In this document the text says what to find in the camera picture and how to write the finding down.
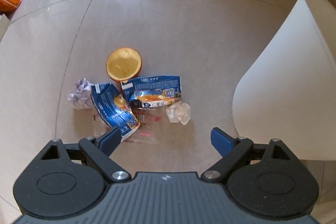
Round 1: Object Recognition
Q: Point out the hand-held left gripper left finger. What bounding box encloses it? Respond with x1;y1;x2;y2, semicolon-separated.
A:
39;126;132;184

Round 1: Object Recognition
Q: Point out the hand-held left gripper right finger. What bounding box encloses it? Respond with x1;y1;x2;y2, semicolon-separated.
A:
201;127;292;183

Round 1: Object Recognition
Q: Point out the crushed tall blue juice carton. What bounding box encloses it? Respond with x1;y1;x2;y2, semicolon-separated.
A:
91;82;139;138

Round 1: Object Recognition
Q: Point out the transparent plastic wrapper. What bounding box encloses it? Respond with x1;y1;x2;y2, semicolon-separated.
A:
93;107;163;144

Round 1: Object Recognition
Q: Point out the small clear plastic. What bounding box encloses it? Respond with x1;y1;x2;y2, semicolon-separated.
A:
166;101;191;125

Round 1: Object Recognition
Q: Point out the white paper ball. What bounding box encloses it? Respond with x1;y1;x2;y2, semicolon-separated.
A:
68;78;95;110

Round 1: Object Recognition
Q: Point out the wide blue juice carton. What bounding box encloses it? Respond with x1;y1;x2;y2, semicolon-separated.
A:
121;75;182;109

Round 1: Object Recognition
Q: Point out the hollow orange peel half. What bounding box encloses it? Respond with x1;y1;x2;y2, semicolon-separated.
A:
106;48;142;83

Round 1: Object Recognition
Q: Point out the white plastic trash bin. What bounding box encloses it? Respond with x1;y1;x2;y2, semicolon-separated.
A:
232;0;336;161

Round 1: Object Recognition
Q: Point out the orange plastic bag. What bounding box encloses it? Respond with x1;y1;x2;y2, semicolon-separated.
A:
0;0;21;13

